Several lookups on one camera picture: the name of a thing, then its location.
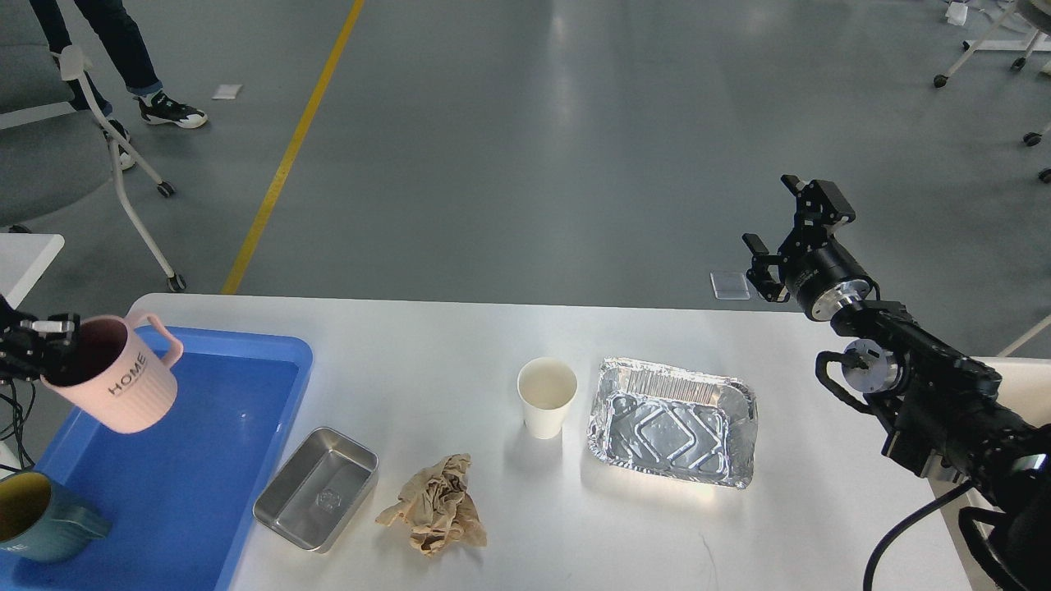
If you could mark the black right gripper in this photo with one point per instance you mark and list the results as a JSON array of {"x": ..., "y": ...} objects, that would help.
[{"x": 811, "y": 265}]

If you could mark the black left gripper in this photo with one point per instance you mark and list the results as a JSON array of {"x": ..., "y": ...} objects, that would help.
[{"x": 34, "y": 348}]

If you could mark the pink ribbed mug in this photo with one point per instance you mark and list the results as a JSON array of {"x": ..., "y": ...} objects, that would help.
[{"x": 115, "y": 376}]

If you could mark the stainless steel rectangular tin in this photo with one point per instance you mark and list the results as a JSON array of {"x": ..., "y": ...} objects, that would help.
[{"x": 316, "y": 492}]

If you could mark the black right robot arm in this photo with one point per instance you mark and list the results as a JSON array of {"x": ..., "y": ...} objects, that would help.
[{"x": 939, "y": 407}]

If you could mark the clear plastic piece on floor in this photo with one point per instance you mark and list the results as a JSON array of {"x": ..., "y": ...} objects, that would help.
[{"x": 730, "y": 286}]

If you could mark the white side table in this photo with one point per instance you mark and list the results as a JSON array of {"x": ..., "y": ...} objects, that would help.
[{"x": 24, "y": 258}]

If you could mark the grey office chair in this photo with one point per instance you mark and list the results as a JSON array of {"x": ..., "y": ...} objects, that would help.
[{"x": 51, "y": 163}]

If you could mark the teal ceramic mug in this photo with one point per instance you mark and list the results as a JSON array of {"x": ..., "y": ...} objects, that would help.
[{"x": 44, "y": 521}]

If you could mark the blue plastic tray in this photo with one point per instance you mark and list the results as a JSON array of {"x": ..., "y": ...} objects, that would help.
[{"x": 180, "y": 494}]

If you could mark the aluminium foil tray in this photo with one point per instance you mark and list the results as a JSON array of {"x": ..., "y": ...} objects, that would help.
[{"x": 674, "y": 423}]

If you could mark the white bin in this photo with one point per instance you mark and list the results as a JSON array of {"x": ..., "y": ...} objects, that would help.
[{"x": 1005, "y": 398}]

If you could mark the white paper cup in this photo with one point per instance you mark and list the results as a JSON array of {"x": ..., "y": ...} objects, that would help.
[{"x": 546, "y": 387}]

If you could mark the person in jeans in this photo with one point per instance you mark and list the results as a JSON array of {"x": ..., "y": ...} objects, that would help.
[{"x": 121, "y": 38}]

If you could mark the white chair base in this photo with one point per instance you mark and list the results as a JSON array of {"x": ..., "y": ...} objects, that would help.
[{"x": 1034, "y": 16}]

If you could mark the crumpled brown paper napkin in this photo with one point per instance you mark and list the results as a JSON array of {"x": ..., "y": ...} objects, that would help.
[{"x": 437, "y": 508}]

